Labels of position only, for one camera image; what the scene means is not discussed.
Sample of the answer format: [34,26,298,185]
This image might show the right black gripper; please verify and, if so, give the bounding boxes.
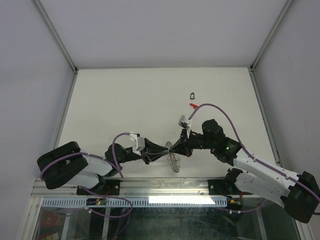
[169,128,216,158]

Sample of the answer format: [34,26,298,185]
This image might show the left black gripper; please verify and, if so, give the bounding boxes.
[117,138,169,165]

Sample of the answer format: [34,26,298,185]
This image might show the metal disc with key rings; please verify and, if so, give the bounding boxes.
[167,151,180,173]

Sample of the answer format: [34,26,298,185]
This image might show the red key tag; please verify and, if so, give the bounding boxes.
[189,103,198,109]

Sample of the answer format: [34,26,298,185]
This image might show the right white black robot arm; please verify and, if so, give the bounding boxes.
[169,116,320,224]

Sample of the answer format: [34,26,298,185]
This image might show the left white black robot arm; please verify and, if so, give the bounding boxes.
[36,134,169,195]

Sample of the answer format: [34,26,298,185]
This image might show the black white key tag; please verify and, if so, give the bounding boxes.
[189,92,195,100]

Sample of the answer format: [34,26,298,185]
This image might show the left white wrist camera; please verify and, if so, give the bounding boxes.
[129,132,146,155]

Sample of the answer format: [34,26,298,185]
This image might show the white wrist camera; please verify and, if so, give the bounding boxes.
[178,115,192,129]
[129,132,146,155]

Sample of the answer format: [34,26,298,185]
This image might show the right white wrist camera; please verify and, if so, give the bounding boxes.
[178,115,192,129]

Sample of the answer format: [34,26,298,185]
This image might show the aluminium mounting rail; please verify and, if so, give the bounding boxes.
[31,177,225,198]

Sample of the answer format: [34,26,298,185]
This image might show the white slotted cable duct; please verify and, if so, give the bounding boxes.
[42,195,227,208]

